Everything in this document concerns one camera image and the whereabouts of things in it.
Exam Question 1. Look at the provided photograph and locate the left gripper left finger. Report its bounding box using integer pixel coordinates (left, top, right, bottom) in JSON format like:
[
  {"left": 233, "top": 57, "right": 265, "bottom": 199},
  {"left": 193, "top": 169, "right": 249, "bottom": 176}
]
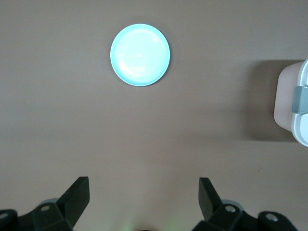
[{"left": 31, "top": 177, "right": 90, "bottom": 231}]

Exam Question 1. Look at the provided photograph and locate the brown table mat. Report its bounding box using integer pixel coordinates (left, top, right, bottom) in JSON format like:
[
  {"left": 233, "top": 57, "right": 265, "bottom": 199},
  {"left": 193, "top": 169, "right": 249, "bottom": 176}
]
[{"left": 0, "top": 0, "right": 308, "bottom": 231}]

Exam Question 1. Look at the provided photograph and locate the white lidded storage box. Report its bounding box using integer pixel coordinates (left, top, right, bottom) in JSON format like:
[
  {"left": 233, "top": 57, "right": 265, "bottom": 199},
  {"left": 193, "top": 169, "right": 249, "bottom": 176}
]
[{"left": 273, "top": 57, "right": 308, "bottom": 145}]

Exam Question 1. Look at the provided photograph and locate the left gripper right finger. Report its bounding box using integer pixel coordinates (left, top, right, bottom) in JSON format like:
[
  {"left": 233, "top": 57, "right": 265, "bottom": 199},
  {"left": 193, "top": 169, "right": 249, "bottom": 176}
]
[{"left": 194, "top": 177, "right": 259, "bottom": 231}]

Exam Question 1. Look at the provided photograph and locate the light blue round plate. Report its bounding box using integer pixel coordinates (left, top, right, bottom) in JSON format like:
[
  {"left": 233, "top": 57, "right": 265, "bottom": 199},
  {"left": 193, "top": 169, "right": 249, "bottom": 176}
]
[{"left": 110, "top": 23, "right": 171, "bottom": 87}]

